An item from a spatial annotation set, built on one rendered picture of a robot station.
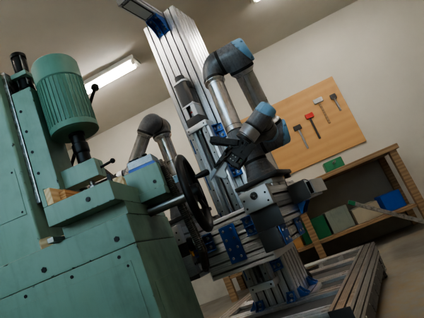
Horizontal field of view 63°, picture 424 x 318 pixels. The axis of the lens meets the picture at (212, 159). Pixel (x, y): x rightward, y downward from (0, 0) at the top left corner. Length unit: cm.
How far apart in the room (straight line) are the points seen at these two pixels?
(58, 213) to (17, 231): 29
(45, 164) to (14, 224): 23
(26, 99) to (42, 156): 24
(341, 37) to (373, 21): 40
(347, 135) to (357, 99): 47
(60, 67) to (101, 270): 78
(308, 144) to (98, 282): 362
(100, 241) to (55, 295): 20
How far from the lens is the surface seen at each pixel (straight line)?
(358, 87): 463
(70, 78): 144
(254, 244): 165
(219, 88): 153
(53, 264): 115
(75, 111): 136
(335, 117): 448
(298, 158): 437
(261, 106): 132
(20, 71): 159
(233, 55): 156
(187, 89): 198
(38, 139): 141
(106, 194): 102
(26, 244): 133
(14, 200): 136
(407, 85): 472
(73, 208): 106
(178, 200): 121
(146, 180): 123
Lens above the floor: 62
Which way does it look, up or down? 13 degrees up
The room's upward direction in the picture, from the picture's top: 23 degrees counter-clockwise
